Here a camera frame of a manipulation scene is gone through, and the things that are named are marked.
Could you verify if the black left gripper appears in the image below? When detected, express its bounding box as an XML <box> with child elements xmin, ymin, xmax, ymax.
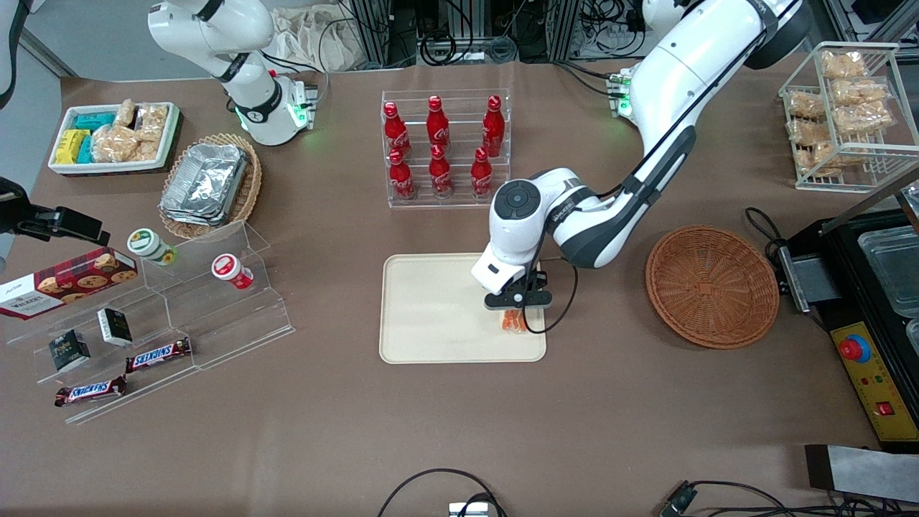
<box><xmin>484</xmin><ymin>271</ymin><xmax>554</xmax><ymax>325</ymax></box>

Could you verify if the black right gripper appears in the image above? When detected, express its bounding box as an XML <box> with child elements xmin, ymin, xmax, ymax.
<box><xmin>0</xmin><ymin>178</ymin><xmax>111</xmax><ymax>247</ymax></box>

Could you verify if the beige rectangular tray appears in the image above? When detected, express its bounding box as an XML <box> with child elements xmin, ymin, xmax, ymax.
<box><xmin>379</xmin><ymin>252</ymin><xmax>547</xmax><ymax>365</ymax></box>

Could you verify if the oval light wicker basket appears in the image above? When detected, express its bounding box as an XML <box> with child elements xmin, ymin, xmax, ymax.
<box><xmin>159</xmin><ymin>133</ymin><xmax>263</xmax><ymax>241</ymax></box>

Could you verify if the round brown wicker basket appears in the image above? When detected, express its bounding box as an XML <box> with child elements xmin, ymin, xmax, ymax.
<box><xmin>645</xmin><ymin>225</ymin><xmax>780</xmax><ymax>350</ymax></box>

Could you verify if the red tartan cookie box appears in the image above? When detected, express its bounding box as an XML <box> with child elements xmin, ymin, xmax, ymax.
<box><xmin>0</xmin><ymin>248</ymin><xmax>139</xmax><ymax>320</ymax></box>

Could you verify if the white rectangular snack bin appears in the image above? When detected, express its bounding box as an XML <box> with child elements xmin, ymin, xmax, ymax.
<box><xmin>48</xmin><ymin>102</ymin><xmax>183</xmax><ymax>177</ymax></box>

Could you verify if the yellow snack packet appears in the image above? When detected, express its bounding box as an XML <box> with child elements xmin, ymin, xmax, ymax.
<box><xmin>55</xmin><ymin>129</ymin><xmax>90</xmax><ymax>164</ymax></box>

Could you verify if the green lid yogurt cup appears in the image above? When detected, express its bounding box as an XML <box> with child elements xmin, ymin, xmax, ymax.
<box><xmin>127</xmin><ymin>228</ymin><xmax>177</xmax><ymax>266</ymax></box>

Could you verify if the small black carton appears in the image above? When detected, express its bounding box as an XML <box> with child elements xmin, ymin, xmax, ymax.
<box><xmin>97</xmin><ymin>308</ymin><xmax>134</xmax><ymax>347</ymax></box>
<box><xmin>49</xmin><ymin>330</ymin><xmax>92</xmax><ymax>373</ymax></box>

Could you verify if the clear acrylic bottle rack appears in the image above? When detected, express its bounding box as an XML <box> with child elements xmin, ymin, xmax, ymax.
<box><xmin>381</xmin><ymin>89</ymin><xmax>511</xmax><ymax>209</ymax></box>

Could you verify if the red cola bottle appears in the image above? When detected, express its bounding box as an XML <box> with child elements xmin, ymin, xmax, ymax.
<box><xmin>429</xmin><ymin>144</ymin><xmax>454</xmax><ymax>199</ymax></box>
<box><xmin>482</xmin><ymin>96</ymin><xmax>505</xmax><ymax>157</ymax></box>
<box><xmin>426</xmin><ymin>96</ymin><xmax>450</xmax><ymax>150</ymax></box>
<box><xmin>383</xmin><ymin>101</ymin><xmax>413</xmax><ymax>159</ymax></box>
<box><xmin>470</xmin><ymin>147</ymin><xmax>494</xmax><ymax>200</ymax></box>
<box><xmin>388</xmin><ymin>149</ymin><xmax>416</xmax><ymax>201</ymax></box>

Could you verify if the stack of foil containers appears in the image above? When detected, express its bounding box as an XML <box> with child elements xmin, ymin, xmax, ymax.
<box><xmin>159</xmin><ymin>144</ymin><xmax>249</xmax><ymax>228</ymax></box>

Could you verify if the brown Snickers bar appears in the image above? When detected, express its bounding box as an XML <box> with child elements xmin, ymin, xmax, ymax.
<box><xmin>55</xmin><ymin>376</ymin><xmax>128</xmax><ymax>408</ymax></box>
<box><xmin>126</xmin><ymin>337</ymin><xmax>192</xmax><ymax>373</ymax></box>

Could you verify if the red lid yogurt cup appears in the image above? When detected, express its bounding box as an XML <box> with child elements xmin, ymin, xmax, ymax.
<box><xmin>211</xmin><ymin>253</ymin><xmax>254</xmax><ymax>290</ymax></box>

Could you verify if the clear acrylic stepped stand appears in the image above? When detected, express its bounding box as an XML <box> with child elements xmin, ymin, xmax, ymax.
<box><xmin>7</xmin><ymin>220</ymin><xmax>296</xmax><ymax>426</ymax></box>

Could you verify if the beige cloth bag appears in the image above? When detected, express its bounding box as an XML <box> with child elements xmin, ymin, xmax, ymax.
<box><xmin>269</xmin><ymin>7</ymin><xmax>360</xmax><ymax>73</ymax></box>

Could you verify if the bagged fried snack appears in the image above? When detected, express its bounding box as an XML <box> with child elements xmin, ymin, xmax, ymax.
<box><xmin>831</xmin><ymin>78</ymin><xmax>888</xmax><ymax>107</ymax></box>
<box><xmin>821</xmin><ymin>50</ymin><xmax>868</xmax><ymax>80</ymax></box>
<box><xmin>788</xmin><ymin>118</ymin><xmax>831</xmax><ymax>146</ymax></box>
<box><xmin>786</xmin><ymin>91</ymin><xmax>826</xmax><ymax>120</ymax></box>
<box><xmin>833</xmin><ymin>101</ymin><xmax>897</xmax><ymax>134</ymax></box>
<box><xmin>793</xmin><ymin>144</ymin><xmax>838</xmax><ymax>177</ymax></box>

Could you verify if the black and yellow sealing machine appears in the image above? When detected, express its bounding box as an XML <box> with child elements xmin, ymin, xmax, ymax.
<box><xmin>779</xmin><ymin>167</ymin><xmax>919</xmax><ymax>453</ymax></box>

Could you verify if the grey and black mat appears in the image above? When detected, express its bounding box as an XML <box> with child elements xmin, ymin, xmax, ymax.
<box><xmin>804</xmin><ymin>444</ymin><xmax>919</xmax><ymax>503</ymax></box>

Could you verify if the clear plastic container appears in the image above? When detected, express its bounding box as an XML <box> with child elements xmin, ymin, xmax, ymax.
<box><xmin>858</xmin><ymin>225</ymin><xmax>919</xmax><ymax>318</ymax></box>

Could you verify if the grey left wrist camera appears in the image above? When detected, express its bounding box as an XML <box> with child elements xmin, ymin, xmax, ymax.
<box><xmin>471</xmin><ymin>244</ymin><xmax>531</xmax><ymax>295</ymax></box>

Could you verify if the black looped cable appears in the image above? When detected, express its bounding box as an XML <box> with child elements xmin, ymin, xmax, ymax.
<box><xmin>377</xmin><ymin>468</ymin><xmax>507</xmax><ymax>517</ymax></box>

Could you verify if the black cable with connector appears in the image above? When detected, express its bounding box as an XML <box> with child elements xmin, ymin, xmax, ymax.
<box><xmin>659</xmin><ymin>480</ymin><xmax>919</xmax><ymax>517</ymax></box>

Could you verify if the black machine power cable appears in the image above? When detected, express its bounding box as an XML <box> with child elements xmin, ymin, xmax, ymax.
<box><xmin>744</xmin><ymin>207</ymin><xmax>790</xmax><ymax>263</ymax></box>

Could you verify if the aluminium frame with cables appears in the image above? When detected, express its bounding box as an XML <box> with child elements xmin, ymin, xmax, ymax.
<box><xmin>345</xmin><ymin>0</ymin><xmax>647</xmax><ymax>67</ymax></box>

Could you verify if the white wire rack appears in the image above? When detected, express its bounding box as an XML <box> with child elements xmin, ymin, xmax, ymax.
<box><xmin>778</xmin><ymin>42</ymin><xmax>919</xmax><ymax>193</ymax></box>

